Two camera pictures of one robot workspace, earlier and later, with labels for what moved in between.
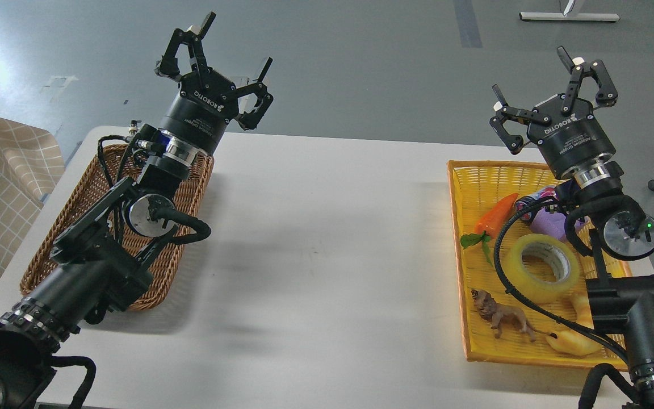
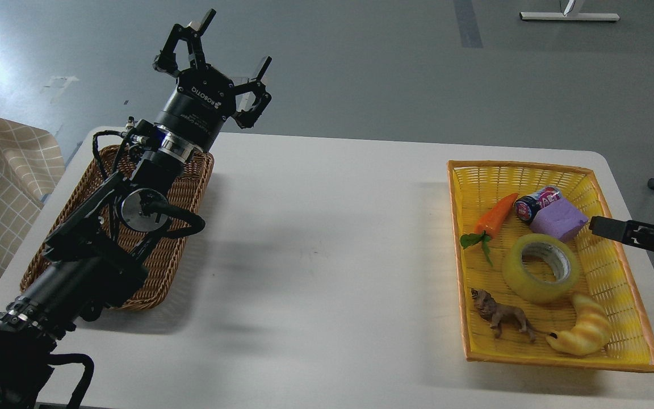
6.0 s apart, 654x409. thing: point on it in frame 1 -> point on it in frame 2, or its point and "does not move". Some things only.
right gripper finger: (513, 142) -> (632, 231)
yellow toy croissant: (577, 341) does not move
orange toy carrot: (486, 226) does not move
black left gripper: (198, 117) does not move
